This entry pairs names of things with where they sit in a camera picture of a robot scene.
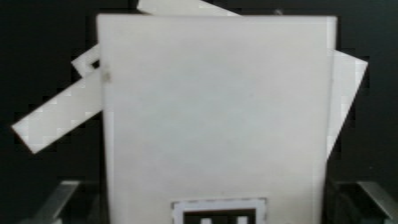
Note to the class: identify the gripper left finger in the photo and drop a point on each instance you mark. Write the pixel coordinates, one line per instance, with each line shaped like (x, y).
(75, 205)

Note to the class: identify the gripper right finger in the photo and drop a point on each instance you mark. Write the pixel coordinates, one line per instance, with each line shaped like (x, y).
(359, 203)

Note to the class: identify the white cabinet block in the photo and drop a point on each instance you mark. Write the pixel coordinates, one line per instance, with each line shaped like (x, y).
(217, 100)

